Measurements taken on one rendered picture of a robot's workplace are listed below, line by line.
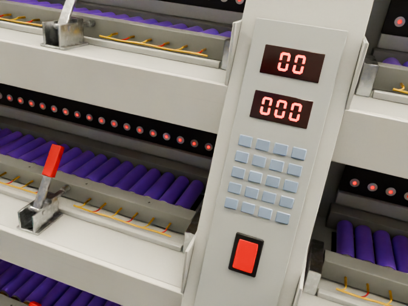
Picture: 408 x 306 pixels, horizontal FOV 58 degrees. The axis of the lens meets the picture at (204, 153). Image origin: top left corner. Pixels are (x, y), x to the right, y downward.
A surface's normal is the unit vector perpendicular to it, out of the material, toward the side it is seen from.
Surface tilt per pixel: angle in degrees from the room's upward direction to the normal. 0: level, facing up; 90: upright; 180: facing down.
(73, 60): 108
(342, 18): 90
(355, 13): 90
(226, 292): 90
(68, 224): 18
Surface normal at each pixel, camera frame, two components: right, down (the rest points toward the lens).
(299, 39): -0.27, 0.10
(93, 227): 0.11, -0.89
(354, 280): -0.33, 0.40
